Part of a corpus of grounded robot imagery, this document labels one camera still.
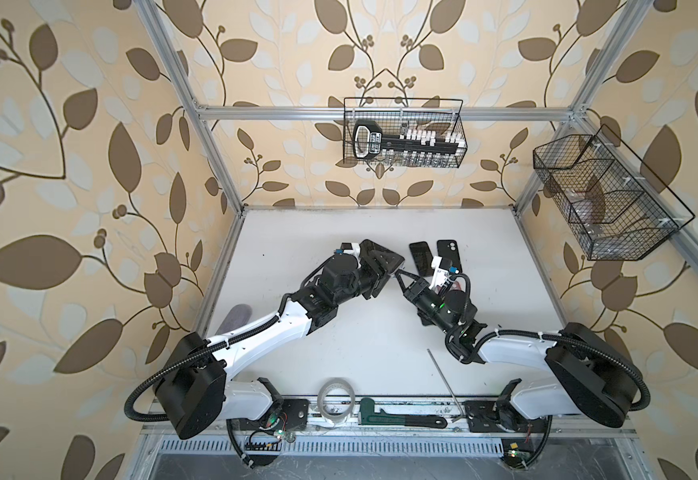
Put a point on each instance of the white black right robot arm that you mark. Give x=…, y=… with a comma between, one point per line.
x=584, y=375

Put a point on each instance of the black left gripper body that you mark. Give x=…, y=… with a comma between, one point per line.
x=370, y=274

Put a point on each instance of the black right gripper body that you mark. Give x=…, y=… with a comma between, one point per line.
x=422, y=298

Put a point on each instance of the thin metal rod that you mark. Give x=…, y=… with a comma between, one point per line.
x=456, y=402

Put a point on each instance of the black wire basket wall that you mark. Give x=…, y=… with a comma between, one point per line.
x=617, y=206
x=438, y=114

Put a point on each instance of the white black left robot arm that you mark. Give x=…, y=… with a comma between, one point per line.
x=198, y=384

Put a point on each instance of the black socket set holder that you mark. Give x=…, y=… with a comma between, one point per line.
x=369, y=142

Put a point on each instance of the black phone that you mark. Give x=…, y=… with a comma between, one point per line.
x=380, y=258
x=422, y=257

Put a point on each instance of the black wire basket right wall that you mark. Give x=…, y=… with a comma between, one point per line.
x=617, y=206

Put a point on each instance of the clear tape roll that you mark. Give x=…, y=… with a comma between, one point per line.
x=336, y=401

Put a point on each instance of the grey fabric pouch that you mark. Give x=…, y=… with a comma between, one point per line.
x=237, y=317

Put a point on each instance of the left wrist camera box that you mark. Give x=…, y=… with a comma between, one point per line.
x=349, y=248

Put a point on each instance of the black phone case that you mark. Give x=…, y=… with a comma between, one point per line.
x=449, y=249

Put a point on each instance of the black wire basket back wall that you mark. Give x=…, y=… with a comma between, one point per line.
x=438, y=114

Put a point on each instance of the green black pipe wrench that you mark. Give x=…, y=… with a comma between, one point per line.
x=370, y=416

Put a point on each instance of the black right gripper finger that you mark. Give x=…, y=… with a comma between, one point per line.
x=411, y=278
x=401, y=282

